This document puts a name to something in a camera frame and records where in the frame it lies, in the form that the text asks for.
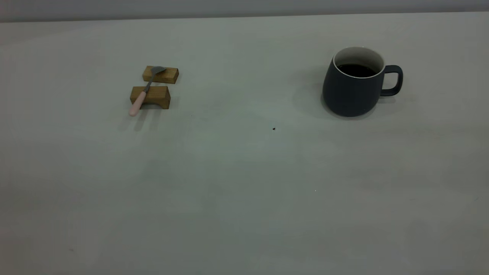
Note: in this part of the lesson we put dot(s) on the dark grey ceramic mug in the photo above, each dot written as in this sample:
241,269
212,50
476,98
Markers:
351,95

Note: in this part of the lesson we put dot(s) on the dark coffee liquid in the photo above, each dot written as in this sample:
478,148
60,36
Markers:
357,70

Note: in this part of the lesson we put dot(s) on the arch shaped wooden block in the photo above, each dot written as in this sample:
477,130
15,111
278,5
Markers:
158,97

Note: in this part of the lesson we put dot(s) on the flat rectangular wooden block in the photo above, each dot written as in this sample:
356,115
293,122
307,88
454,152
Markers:
170,75

